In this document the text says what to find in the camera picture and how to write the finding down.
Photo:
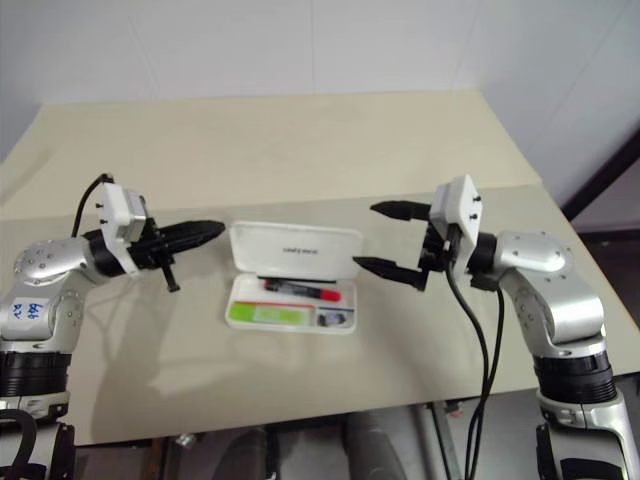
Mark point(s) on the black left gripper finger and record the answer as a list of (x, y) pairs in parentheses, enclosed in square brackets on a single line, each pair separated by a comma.
[(192, 242), (195, 228)]

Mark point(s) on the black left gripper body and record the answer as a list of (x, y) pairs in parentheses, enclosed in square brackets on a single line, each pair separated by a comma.
[(150, 250)]

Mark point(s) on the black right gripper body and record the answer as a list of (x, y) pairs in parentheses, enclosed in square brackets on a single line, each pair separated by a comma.
[(437, 250)]

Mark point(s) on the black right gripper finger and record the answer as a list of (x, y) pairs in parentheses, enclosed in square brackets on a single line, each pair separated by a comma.
[(402, 211), (395, 272)]

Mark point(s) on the small black clip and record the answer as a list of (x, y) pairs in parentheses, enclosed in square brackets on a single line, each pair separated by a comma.
[(332, 320)]

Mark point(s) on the black marker with red cap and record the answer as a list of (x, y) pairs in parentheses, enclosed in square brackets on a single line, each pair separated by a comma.
[(300, 290)]

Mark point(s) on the white plastic pencil case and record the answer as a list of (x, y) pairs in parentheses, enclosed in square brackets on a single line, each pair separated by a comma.
[(295, 250)]

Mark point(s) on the green highlighter marker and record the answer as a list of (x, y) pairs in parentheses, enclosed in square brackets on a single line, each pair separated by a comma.
[(270, 315)]

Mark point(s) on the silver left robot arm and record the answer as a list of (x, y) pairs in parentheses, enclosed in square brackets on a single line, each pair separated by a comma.
[(50, 280)]

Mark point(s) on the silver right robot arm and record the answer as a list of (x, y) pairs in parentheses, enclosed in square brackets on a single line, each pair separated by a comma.
[(550, 280)]

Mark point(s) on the grey rounded cylinder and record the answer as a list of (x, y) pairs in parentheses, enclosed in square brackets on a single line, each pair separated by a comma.
[(385, 445)]

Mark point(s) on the dark rounded shape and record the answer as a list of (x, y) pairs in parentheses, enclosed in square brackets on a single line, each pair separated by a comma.
[(260, 455)]

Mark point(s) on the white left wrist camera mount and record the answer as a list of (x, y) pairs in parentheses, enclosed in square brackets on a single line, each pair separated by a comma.
[(117, 220)]

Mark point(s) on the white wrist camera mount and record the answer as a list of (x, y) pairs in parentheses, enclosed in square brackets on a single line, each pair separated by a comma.
[(117, 220), (457, 205)]

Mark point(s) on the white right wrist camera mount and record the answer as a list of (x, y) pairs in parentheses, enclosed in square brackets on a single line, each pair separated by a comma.
[(457, 205)]

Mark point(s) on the metal table frame leg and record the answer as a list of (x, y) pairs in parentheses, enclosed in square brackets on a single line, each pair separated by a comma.
[(447, 435)]

